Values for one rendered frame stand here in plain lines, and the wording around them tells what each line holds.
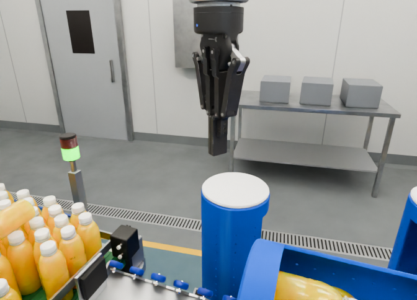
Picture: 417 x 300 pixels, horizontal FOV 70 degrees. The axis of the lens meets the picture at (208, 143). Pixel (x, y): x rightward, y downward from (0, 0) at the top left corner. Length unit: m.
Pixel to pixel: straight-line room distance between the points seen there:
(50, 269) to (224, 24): 0.79
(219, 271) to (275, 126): 2.94
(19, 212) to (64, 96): 4.08
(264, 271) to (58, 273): 0.60
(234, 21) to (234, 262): 1.02
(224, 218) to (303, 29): 3.01
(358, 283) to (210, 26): 0.67
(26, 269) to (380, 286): 0.95
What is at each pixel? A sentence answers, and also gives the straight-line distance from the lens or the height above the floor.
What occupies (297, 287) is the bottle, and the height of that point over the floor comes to 1.19.
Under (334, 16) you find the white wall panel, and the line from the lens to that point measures 3.89.
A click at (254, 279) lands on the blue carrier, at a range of 0.62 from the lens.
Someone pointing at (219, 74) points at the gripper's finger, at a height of 1.60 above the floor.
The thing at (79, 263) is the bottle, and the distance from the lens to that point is 1.05.
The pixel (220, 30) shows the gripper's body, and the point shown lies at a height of 1.66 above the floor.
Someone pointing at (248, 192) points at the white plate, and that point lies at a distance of 1.23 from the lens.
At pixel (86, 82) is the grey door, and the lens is 4.76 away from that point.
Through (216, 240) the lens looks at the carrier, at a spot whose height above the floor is 0.86.
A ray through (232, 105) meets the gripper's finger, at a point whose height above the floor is 1.55.
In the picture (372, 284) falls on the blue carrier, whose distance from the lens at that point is 0.85.
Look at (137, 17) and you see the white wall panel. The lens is 4.29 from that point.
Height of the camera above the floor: 1.67
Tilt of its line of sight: 22 degrees down
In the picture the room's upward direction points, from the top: straight up
